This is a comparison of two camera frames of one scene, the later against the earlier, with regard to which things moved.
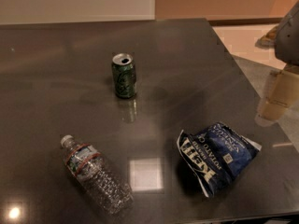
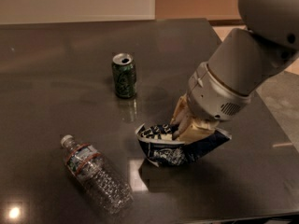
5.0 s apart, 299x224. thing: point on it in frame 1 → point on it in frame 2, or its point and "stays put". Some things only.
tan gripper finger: (283, 93) → (208, 98)
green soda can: (124, 75) stays put
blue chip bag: (216, 155) → (160, 148)
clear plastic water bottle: (87, 166) stays put
